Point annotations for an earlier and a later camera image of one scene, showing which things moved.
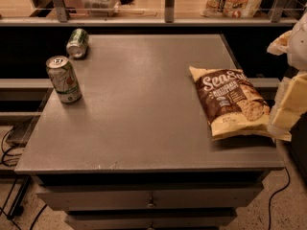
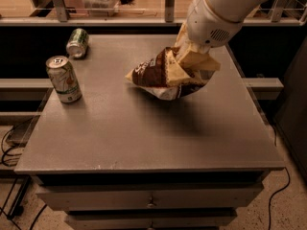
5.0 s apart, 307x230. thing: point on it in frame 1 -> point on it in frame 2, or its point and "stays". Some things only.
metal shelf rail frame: (63, 18) stays
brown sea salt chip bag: (232, 105) -> (167, 77)
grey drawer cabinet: (136, 151) stays
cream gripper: (299, 47) -> (209, 24)
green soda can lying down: (77, 43) stays
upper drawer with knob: (148, 196) stays
